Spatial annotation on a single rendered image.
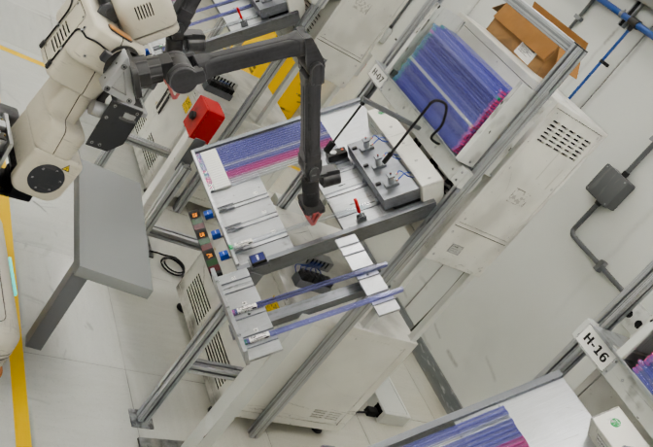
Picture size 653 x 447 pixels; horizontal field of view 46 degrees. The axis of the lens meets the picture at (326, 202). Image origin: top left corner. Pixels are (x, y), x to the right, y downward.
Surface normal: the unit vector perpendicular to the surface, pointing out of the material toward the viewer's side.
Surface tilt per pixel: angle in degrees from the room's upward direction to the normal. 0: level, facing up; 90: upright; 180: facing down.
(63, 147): 90
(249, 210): 45
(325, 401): 90
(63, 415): 0
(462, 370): 90
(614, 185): 90
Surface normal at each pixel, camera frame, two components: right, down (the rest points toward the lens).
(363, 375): 0.35, 0.61
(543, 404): -0.11, -0.73
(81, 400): 0.58, -0.74
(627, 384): -0.74, -0.29
